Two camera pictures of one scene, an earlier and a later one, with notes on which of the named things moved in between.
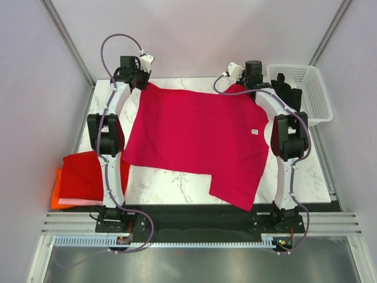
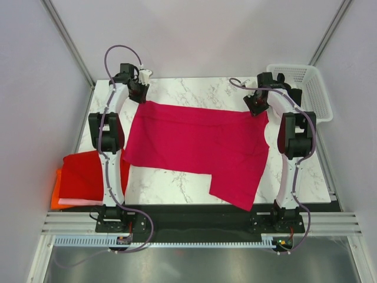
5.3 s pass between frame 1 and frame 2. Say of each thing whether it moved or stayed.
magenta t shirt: moved
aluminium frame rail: stayed
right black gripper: moved
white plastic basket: stayed
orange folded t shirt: stayed
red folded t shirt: stayed
